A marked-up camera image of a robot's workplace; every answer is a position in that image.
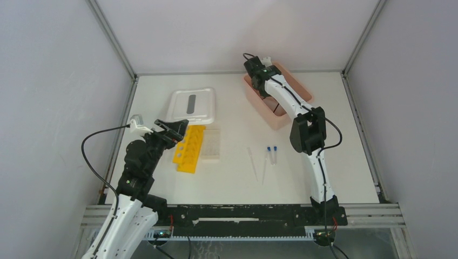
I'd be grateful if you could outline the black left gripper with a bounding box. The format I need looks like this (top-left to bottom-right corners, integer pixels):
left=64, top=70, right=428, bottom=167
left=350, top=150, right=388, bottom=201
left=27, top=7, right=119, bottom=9
left=141, top=119, right=188, bottom=174

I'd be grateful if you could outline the white plastic bin lid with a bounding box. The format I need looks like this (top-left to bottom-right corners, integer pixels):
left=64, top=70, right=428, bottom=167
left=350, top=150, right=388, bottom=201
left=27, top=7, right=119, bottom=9
left=166, top=87, right=216, bottom=125

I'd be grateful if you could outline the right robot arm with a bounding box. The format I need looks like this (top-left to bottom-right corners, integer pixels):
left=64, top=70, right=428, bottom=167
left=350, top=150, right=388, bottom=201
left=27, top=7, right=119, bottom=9
left=243, top=53, right=339, bottom=224

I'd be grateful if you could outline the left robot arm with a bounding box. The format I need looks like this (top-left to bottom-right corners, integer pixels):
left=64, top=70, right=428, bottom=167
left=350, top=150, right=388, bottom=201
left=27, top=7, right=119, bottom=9
left=83, top=115, right=189, bottom=258

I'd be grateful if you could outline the yellow test tube rack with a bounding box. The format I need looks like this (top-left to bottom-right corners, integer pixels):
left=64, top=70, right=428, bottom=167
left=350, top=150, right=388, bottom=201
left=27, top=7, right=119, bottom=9
left=172, top=125, right=206, bottom=174

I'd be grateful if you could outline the clear well plate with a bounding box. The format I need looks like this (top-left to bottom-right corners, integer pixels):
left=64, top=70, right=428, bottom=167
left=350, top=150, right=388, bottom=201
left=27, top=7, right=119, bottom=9
left=200, top=128, right=220, bottom=160

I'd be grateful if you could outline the pink plastic bin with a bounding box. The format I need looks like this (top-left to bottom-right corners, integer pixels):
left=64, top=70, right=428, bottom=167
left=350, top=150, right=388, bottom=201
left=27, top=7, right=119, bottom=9
left=244, top=63, right=315, bottom=131

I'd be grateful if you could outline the left blue-capped tube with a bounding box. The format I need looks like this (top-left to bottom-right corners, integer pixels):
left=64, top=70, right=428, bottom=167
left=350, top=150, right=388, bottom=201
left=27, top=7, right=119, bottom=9
left=267, top=146, right=274, bottom=165

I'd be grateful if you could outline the blue-capped tube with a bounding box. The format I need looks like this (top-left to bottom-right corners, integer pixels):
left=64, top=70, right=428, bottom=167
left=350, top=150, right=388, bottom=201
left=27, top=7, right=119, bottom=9
left=267, top=146, right=274, bottom=165
left=273, top=146, right=277, bottom=165

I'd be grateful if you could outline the right blue-capped tube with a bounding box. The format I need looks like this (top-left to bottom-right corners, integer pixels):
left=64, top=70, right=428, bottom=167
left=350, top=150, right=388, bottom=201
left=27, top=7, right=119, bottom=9
left=273, top=146, right=277, bottom=165

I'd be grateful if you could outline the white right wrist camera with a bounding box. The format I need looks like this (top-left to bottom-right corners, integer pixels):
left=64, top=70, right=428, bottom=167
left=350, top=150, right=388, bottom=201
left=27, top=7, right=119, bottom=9
left=260, top=57, right=272, bottom=67

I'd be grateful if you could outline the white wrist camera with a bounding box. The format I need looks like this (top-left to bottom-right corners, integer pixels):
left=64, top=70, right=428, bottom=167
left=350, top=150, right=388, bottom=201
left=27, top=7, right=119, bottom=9
left=129, top=114, right=154, bottom=136
left=260, top=57, right=272, bottom=67

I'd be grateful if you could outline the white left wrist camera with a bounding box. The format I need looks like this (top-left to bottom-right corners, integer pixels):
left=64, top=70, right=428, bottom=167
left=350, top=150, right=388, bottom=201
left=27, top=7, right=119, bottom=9
left=129, top=114, right=154, bottom=136

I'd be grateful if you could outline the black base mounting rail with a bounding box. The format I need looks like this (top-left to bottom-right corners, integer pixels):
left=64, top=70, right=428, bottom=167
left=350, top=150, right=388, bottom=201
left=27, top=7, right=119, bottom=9
left=154, top=204, right=348, bottom=238

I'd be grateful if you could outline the black left camera cable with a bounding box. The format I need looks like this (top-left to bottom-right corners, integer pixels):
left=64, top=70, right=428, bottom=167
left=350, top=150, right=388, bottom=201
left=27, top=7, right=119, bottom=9
left=80, top=124, right=131, bottom=219

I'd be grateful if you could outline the black camera cable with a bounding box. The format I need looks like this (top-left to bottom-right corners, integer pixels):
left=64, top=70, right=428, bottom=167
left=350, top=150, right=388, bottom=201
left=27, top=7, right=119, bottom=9
left=80, top=124, right=131, bottom=219
left=243, top=52, right=344, bottom=259

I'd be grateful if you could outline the black right camera cable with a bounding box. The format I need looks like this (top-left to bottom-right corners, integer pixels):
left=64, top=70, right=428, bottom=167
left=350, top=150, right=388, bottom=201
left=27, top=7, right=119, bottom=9
left=243, top=52, right=344, bottom=259

